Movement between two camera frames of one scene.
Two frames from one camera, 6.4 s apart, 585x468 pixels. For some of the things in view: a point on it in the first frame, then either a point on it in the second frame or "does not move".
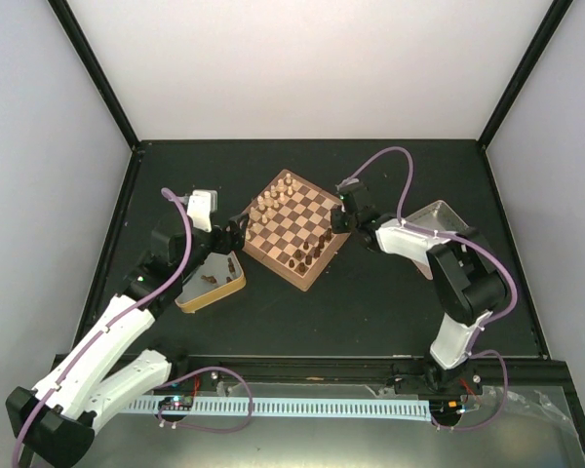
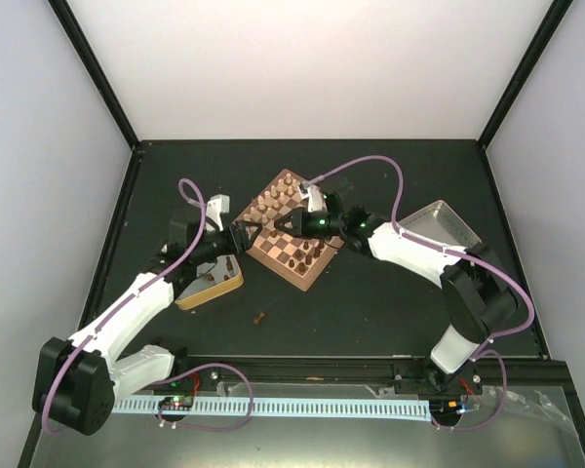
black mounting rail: x=509 y=374 does not move
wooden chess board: x=290 y=229 does not move
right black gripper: x=337 y=226 -> x=292 y=215
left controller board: x=176 y=403 does not move
